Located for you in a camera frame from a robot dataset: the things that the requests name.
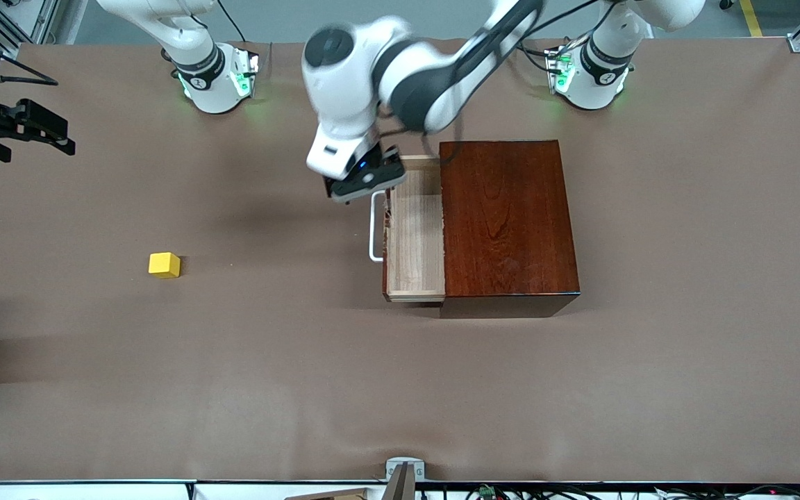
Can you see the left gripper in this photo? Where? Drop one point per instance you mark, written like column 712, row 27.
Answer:
column 374, row 157

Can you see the yellow block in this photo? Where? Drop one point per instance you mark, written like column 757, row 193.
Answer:
column 164, row 265

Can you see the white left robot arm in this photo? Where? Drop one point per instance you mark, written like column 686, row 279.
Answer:
column 344, row 76

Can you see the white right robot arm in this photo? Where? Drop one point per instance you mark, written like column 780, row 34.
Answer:
column 205, row 83

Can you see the dark red-brown wooden cabinet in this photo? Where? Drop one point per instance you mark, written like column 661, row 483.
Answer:
column 504, row 222

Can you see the brown table cover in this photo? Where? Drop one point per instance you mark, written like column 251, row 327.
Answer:
column 233, row 382

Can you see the light wooden board piece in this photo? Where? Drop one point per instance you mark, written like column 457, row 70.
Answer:
column 337, row 495

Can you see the grey metal table bracket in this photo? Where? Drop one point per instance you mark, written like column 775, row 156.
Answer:
column 394, row 464

